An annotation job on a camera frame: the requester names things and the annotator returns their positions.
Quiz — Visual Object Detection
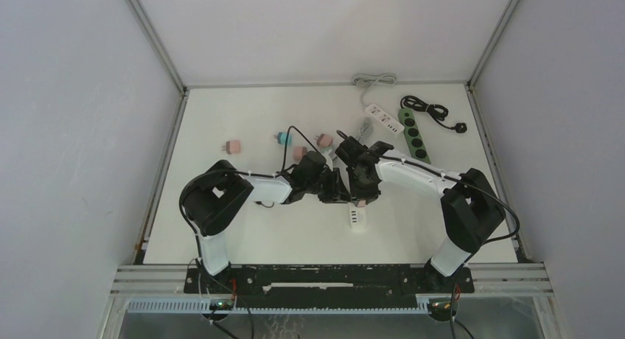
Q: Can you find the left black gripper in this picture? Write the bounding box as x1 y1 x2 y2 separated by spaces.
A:
304 168 352 204

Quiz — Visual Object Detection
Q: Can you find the pink charger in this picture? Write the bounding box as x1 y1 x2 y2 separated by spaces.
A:
223 140 242 155
315 133 334 149
293 146 308 162

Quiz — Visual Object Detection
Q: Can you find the white power strip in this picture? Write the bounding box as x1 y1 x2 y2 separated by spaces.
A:
365 103 405 136
349 203 367 232

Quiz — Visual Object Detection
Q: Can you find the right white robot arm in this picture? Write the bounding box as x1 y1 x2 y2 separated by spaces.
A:
336 132 508 292

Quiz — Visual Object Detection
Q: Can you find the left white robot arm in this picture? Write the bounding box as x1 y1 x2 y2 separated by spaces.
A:
178 152 351 293

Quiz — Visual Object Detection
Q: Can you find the teal blue charger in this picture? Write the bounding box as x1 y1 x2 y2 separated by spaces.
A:
274 131 292 146

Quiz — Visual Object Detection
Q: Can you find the green power strip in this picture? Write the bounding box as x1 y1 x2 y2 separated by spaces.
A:
398 108 430 164

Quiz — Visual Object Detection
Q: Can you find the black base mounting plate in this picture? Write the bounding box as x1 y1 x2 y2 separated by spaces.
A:
184 264 475 310

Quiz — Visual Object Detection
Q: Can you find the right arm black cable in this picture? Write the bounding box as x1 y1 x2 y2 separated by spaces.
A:
335 129 521 245

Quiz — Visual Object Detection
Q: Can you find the grey cord of near strip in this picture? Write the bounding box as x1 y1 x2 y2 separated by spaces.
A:
354 118 375 144

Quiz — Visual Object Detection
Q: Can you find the grey cord of strip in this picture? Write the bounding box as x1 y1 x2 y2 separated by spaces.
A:
354 118 375 144
352 73 397 108

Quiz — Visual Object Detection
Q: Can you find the grey cord of far strip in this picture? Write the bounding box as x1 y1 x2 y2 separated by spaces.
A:
352 73 397 108

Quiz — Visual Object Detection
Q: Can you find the white slotted cable duct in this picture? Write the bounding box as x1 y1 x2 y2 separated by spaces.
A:
127 298 432 314

